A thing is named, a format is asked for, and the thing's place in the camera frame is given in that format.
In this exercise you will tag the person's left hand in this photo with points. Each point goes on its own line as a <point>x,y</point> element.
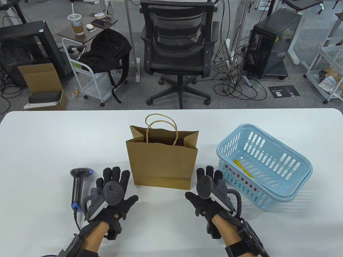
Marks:
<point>118,175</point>

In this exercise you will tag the person's right hand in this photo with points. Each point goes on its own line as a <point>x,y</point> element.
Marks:
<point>193,198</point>

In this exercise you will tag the black grey controller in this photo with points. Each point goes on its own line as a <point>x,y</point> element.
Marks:
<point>114,191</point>
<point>205,187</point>

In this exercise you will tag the black barcode scanner blue trim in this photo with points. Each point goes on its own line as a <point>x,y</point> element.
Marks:
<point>77,184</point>

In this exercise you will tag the brown paper bag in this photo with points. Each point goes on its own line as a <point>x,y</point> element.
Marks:
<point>160,163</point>

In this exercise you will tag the red instant coffee powder package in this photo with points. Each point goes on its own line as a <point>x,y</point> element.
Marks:
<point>238,176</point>

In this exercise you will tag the yellow instant coffee powder package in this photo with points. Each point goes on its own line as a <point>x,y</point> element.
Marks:
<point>241,165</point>

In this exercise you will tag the person's left forearm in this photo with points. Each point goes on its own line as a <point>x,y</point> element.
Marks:
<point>93,237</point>

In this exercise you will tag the white rolling cart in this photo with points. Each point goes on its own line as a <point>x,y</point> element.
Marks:
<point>96,88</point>

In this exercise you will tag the small yellow wrapper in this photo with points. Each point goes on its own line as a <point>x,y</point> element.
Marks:
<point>77,93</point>

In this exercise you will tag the light blue plastic basket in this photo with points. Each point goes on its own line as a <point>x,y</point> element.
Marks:
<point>301,184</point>

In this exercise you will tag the open cardboard box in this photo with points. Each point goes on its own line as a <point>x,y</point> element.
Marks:
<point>40,77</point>

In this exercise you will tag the black backpack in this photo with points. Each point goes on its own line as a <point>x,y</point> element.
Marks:
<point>107,50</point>

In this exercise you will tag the black mesh office chair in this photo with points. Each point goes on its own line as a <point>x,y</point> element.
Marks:
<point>176,61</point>

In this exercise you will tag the black leaflet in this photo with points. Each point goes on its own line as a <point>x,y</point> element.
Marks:
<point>284,91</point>

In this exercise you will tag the brown side table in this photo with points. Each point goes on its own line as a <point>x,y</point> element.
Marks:
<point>89,36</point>

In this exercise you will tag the white desk leg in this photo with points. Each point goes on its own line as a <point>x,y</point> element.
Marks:
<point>131,32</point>
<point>293,50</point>
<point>238,26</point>

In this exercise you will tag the plastic cup with straw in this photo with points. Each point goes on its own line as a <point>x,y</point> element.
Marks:
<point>77,26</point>

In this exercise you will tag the small snack packet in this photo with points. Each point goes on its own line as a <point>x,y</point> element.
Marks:
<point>99,15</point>

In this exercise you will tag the brown paper packet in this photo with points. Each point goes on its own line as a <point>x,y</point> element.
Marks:
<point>332,72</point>

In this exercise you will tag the black computer tower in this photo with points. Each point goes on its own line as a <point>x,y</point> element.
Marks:
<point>278,26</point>

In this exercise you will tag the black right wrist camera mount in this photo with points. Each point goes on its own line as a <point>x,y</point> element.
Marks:
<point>252,237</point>

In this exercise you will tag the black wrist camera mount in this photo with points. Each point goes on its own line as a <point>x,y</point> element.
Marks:
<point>69,245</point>
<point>252,237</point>

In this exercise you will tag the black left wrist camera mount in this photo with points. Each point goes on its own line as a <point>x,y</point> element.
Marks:
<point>69,245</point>

